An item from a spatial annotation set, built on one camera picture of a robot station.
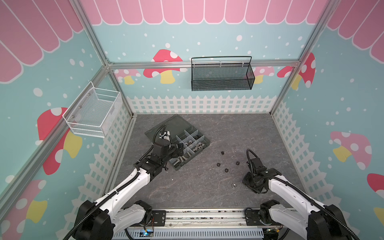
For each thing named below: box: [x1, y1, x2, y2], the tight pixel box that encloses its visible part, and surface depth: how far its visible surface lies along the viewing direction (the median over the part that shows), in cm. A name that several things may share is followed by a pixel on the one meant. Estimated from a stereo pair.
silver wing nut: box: [193, 144, 203, 151], surface depth 102 cm
